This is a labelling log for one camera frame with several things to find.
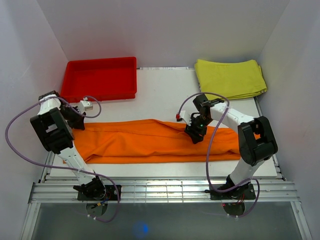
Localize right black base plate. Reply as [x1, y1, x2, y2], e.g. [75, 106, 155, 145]
[207, 183, 256, 201]

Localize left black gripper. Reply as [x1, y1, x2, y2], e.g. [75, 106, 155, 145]
[59, 105, 87, 130]

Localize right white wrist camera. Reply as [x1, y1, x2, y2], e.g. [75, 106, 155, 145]
[175, 110, 192, 126]

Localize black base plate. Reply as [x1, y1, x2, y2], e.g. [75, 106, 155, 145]
[207, 183, 256, 201]
[76, 184, 118, 201]

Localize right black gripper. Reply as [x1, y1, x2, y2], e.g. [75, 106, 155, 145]
[183, 115, 212, 145]

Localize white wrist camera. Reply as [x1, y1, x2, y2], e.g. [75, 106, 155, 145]
[78, 100, 93, 113]
[175, 110, 192, 126]

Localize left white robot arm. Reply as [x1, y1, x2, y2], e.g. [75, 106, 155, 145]
[30, 90, 106, 200]

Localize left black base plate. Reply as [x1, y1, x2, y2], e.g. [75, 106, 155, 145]
[76, 184, 118, 201]

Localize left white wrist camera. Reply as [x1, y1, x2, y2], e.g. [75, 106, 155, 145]
[78, 100, 93, 113]

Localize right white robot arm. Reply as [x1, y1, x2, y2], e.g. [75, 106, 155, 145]
[176, 92, 278, 199]

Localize orange trousers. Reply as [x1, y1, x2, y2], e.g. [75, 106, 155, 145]
[72, 119, 241, 164]

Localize red plastic tray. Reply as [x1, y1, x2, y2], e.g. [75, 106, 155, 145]
[60, 56, 137, 103]

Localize folded yellow trousers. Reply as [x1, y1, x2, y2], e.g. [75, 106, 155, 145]
[194, 59, 267, 100]

